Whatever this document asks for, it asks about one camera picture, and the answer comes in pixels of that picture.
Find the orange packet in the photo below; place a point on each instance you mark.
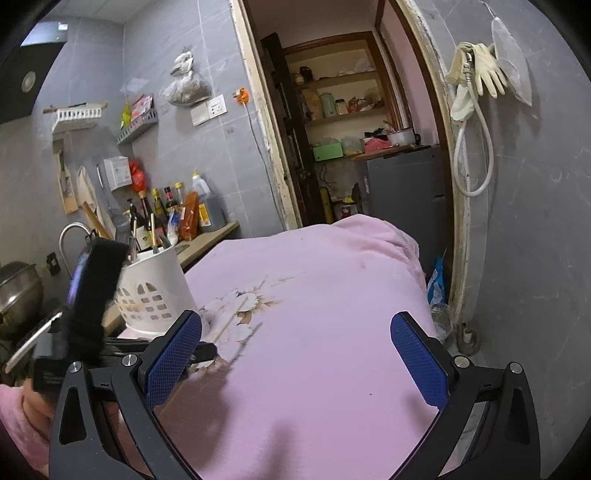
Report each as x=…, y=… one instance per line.
x=189, y=217

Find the blue plastic bag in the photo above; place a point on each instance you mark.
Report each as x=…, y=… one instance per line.
x=436, y=281

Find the pale door frame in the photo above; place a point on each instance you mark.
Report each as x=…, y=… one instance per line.
x=276, y=161

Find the wooden shelf unit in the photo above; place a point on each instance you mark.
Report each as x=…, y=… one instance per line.
x=332, y=42

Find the dark wine bottle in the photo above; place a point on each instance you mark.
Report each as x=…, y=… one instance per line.
x=132, y=210

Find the white wall box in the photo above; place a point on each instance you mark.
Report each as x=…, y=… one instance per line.
x=116, y=173

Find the small glass jar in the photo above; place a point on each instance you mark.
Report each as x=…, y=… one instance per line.
x=341, y=107

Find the grey wall shelf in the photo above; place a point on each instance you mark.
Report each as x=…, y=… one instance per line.
x=138, y=129

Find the blue white packet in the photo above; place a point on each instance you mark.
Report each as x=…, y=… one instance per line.
x=173, y=228

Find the dark oil jug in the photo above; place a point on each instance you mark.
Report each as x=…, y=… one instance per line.
x=210, y=207

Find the white wall socket panel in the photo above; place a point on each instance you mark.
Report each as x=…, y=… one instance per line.
x=208, y=110

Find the hanging wooden board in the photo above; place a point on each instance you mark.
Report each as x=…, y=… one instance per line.
x=67, y=184

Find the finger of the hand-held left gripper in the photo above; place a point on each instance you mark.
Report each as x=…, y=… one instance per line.
x=205, y=353

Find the grey cabinet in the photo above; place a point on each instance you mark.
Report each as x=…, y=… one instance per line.
x=401, y=198

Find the pink floral blanket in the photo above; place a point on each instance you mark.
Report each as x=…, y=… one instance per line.
x=323, y=369

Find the small sauce bottle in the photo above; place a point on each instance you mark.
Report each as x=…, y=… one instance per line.
x=179, y=194

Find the red plastic bag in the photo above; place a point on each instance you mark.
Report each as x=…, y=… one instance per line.
x=137, y=176

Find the hanging mesh bag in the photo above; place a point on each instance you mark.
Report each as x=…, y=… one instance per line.
x=512, y=69

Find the beige hanging towel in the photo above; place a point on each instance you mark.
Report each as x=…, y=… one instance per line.
x=87, y=189

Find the person's left forearm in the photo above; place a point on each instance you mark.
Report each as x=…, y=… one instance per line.
x=18, y=429

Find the clear plastic bottle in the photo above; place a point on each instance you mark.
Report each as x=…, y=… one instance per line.
x=443, y=321

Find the pink cloth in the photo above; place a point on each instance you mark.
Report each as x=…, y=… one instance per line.
x=377, y=146

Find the orange wall hook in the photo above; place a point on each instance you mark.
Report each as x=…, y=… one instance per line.
x=241, y=96

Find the black range hood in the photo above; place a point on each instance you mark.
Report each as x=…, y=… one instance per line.
x=27, y=87

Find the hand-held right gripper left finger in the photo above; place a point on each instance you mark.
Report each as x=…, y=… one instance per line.
x=173, y=357

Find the dark wooden door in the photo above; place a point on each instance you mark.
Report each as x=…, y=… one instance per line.
x=295, y=152

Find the white pipe stub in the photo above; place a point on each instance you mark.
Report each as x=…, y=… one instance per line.
x=468, y=339

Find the dark sauce bottle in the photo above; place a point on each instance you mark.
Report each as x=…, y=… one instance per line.
x=170, y=201
x=158, y=203
x=145, y=203

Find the green canister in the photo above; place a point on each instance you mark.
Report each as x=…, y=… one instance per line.
x=327, y=105

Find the wooden chopstick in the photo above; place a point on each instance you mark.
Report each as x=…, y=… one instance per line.
x=102, y=227
x=94, y=221

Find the white pot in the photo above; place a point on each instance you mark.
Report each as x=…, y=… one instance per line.
x=400, y=137

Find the hanging clear plastic bag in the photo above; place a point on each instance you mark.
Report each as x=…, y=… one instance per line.
x=187, y=90

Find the steel cooking pot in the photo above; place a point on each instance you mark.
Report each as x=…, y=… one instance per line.
x=18, y=295

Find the black wall socket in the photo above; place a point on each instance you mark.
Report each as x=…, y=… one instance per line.
x=52, y=264

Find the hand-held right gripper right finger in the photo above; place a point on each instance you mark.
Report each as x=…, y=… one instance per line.
x=420, y=364

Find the cream rubber gloves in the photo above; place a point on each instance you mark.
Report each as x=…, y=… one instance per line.
x=489, y=74

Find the yellow snack packet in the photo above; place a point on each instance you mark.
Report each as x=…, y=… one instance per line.
x=126, y=117

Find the red snack packet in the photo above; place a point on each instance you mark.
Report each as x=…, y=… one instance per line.
x=141, y=108

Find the white wall basket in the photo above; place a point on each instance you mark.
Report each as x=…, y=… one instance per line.
x=74, y=120

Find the white plastic utensil holder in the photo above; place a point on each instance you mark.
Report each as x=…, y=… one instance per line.
x=157, y=286

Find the green box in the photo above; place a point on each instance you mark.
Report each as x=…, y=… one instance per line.
x=328, y=152

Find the metal faucet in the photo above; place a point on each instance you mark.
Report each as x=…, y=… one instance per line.
x=64, y=240

